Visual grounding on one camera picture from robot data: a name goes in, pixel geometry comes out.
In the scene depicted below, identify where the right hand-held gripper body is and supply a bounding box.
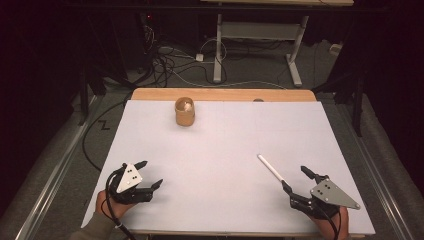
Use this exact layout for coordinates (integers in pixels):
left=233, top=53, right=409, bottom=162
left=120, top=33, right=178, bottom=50
left=289, top=177, right=362, bottom=220

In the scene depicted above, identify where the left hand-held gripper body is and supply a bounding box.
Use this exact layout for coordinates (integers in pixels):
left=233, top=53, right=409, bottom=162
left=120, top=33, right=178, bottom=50
left=109, top=162, right=155, bottom=205

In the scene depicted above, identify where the white stick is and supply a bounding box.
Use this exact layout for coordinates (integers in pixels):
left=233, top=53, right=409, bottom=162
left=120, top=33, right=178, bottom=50
left=256, top=153, right=285, bottom=184

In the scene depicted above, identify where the person's right hand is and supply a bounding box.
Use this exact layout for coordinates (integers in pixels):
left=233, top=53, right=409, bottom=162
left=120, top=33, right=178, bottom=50
left=309, top=205, right=350, bottom=240

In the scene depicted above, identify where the person's left hand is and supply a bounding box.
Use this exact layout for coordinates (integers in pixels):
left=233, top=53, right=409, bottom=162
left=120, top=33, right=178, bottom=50
left=95, top=190, right=135, bottom=220

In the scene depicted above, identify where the white table mat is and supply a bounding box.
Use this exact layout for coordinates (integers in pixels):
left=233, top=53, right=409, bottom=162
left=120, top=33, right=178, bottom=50
left=81, top=99, right=377, bottom=236

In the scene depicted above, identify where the wooden cup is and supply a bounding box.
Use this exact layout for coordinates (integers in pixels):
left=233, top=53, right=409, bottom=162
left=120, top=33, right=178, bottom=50
left=174, top=96, right=196, bottom=127

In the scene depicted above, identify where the black metal stand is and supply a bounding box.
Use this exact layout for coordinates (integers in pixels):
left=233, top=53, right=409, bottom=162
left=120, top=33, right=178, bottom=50
left=77, top=16, right=134, bottom=127
left=311, top=63, right=366, bottom=138

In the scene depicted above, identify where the small white box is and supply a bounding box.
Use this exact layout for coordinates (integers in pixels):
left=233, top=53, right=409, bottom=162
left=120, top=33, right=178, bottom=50
left=329, top=42, right=344, bottom=56

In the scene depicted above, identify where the dark computer tower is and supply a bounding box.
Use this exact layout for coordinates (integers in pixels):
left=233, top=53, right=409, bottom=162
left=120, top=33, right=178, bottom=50
left=138, top=11, right=158, bottom=73

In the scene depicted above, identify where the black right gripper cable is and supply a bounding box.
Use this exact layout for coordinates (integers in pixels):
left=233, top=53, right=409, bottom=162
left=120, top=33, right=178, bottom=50
left=312, top=198, right=343, bottom=240

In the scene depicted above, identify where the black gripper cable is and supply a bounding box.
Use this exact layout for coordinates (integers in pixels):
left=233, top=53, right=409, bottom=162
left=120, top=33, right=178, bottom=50
left=312, top=198, right=343, bottom=240
left=105, top=165, right=138, bottom=240

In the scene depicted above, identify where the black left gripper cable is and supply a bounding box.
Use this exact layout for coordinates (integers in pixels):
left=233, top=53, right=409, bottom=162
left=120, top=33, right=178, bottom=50
left=105, top=165, right=138, bottom=240

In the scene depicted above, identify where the metal floor rail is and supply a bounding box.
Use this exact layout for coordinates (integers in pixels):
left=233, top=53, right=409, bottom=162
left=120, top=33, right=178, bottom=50
left=13, top=95, right=105, bottom=240
left=334, top=99, right=416, bottom=240

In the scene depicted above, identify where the black floor cable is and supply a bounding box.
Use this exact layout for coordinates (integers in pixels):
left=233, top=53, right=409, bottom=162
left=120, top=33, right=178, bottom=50
left=81, top=90, right=135, bottom=173

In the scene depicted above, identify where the tangle of black cables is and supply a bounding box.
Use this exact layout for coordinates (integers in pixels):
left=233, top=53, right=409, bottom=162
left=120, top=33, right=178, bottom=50
left=138, top=24, right=218, bottom=88

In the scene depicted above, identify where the white floor cable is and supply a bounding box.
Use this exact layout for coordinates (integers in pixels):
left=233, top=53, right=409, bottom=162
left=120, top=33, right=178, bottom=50
left=171, top=68, right=288, bottom=91

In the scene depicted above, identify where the white desk frame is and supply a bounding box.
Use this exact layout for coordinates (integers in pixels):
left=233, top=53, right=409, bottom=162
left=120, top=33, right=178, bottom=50
left=212, top=13, right=310, bottom=89

